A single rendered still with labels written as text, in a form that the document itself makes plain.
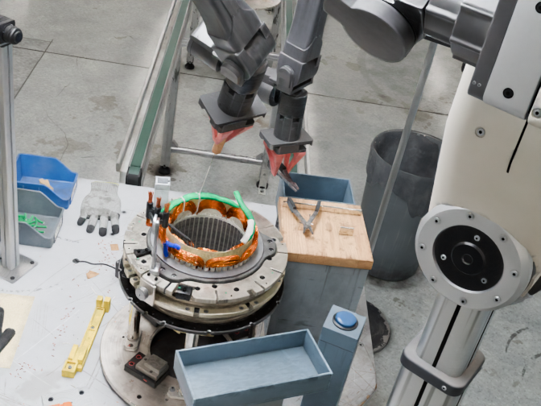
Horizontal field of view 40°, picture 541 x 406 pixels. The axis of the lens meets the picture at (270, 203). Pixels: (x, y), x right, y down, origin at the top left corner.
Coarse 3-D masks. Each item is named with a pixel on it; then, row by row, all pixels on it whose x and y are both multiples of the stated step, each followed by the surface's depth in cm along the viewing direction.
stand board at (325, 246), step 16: (288, 208) 165; (352, 208) 170; (288, 224) 160; (320, 224) 162; (336, 224) 163; (352, 224) 164; (288, 240) 156; (304, 240) 157; (320, 240) 158; (336, 240) 159; (352, 240) 160; (368, 240) 161; (288, 256) 153; (304, 256) 153; (320, 256) 153; (336, 256) 154; (352, 256) 155; (368, 256) 156
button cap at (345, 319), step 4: (340, 312) 144; (344, 312) 144; (348, 312) 144; (336, 316) 143; (340, 316) 142; (344, 316) 143; (348, 316) 143; (352, 316) 143; (336, 320) 142; (340, 320) 142; (344, 320) 142; (348, 320) 142; (352, 320) 142; (356, 320) 143; (340, 324) 141; (344, 324) 141; (348, 324) 141; (352, 324) 141
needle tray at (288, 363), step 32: (192, 352) 127; (224, 352) 130; (256, 352) 133; (288, 352) 135; (320, 352) 131; (192, 384) 125; (224, 384) 127; (256, 384) 128; (288, 384) 125; (320, 384) 128
